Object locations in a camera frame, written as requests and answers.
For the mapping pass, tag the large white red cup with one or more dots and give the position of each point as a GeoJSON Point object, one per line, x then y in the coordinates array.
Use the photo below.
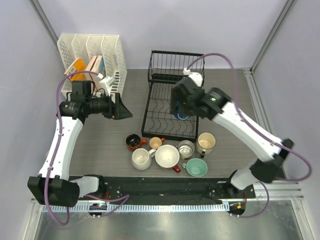
{"type": "Point", "coordinates": [167, 157]}

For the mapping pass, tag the slotted cable duct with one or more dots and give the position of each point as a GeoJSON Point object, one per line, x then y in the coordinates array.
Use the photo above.
{"type": "Point", "coordinates": [92, 207]}

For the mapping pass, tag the steel cup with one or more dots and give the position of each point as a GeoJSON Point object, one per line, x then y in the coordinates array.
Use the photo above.
{"type": "Point", "coordinates": [186, 149]}

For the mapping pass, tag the white plastic file organizer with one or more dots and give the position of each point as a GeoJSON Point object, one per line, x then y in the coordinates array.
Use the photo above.
{"type": "Point", "coordinates": [88, 47]}

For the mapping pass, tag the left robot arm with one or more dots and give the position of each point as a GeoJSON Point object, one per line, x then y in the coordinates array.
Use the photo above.
{"type": "Point", "coordinates": [52, 185]}

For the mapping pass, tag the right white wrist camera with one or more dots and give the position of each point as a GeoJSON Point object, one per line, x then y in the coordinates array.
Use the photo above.
{"type": "Point", "coordinates": [195, 76]}

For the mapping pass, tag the orange black mug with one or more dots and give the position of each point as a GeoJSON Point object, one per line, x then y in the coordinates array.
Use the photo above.
{"type": "Point", "coordinates": [134, 141]}

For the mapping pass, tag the mint green cup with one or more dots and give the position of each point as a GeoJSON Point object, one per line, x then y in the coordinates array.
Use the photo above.
{"type": "Point", "coordinates": [196, 167]}

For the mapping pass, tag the orange book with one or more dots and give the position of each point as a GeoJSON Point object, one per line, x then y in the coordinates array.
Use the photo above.
{"type": "Point", "coordinates": [77, 65]}

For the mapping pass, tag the white mug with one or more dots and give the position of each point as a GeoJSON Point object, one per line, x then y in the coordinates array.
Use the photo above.
{"type": "Point", "coordinates": [141, 158]}

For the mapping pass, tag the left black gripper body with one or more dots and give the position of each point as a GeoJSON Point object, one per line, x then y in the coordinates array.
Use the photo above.
{"type": "Point", "coordinates": [110, 114]}

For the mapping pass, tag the blue mug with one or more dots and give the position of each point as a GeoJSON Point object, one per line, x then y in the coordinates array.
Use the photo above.
{"type": "Point", "coordinates": [179, 115]}

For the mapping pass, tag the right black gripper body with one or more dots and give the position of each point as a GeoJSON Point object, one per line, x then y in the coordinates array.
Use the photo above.
{"type": "Point", "coordinates": [184, 108]}

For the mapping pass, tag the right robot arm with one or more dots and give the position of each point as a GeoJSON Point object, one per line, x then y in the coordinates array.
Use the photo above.
{"type": "Point", "coordinates": [271, 151]}

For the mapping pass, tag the small orange cup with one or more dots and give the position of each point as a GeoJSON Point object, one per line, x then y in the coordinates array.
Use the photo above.
{"type": "Point", "coordinates": [156, 142]}

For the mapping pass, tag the cream enamel mug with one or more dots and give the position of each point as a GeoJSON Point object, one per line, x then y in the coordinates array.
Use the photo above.
{"type": "Point", "coordinates": [205, 143]}

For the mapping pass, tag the black wire dish rack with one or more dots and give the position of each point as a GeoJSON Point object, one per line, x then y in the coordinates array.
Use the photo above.
{"type": "Point", "coordinates": [165, 69]}

